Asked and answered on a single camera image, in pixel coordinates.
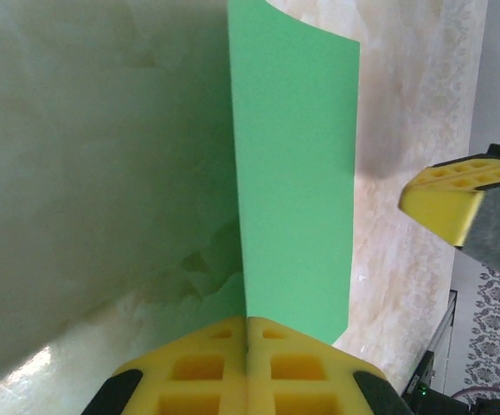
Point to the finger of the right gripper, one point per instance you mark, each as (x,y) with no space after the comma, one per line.
(440,212)
(470,166)

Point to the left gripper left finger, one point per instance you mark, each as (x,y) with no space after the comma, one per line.
(198,376)

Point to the green paper sheet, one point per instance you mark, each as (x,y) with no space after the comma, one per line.
(293,173)

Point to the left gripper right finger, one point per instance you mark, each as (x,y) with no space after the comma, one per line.
(297,376)

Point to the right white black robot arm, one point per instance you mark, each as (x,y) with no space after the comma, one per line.
(436,402)

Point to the aluminium frame side rail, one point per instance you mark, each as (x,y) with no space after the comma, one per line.
(442,328)

